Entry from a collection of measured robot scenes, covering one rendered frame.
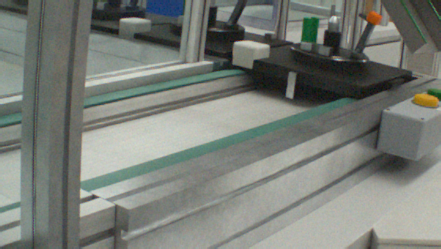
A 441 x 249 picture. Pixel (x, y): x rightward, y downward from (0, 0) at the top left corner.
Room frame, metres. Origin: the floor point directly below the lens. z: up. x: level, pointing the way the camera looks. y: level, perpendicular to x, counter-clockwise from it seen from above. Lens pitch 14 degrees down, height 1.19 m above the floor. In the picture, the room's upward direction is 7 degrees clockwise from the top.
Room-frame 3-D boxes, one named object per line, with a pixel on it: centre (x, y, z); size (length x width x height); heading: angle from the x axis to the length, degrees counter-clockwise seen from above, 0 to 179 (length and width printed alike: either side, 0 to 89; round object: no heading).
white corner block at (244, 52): (1.20, -0.02, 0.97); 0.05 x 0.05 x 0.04; 58
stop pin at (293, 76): (1.13, -0.09, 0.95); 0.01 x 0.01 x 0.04; 58
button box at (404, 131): (1.05, -0.30, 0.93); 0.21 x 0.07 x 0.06; 148
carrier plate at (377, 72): (1.24, -0.16, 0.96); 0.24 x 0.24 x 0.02; 58
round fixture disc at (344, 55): (1.24, -0.16, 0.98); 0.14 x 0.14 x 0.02
